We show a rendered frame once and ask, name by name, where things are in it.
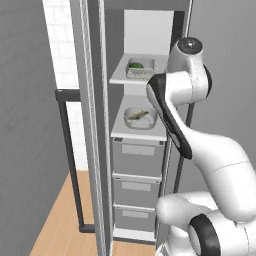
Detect clear container with fish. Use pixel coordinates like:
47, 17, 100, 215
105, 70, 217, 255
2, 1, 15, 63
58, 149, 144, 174
123, 106, 158, 130

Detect clear container with vegetables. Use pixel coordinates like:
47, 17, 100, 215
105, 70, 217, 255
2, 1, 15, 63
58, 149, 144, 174
125, 58, 156, 80

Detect white fridge shelf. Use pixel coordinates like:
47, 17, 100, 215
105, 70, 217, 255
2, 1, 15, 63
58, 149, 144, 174
108, 53, 170, 86
110, 94, 168, 142

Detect grey fridge drawer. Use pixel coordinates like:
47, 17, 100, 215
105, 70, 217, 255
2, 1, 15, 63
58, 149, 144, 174
113, 203, 158, 233
112, 136, 166, 179
112, 172, 163, 209

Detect grey fridge door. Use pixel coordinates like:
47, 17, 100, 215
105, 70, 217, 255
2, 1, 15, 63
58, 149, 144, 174
68, 0, 114, 256

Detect grey fridge body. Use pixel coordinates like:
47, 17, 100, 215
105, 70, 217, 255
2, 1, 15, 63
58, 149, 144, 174
97, 0, 256, 248

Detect black metal frame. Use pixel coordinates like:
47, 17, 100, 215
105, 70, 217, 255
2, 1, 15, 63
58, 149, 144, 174
54, 89, 97, 234

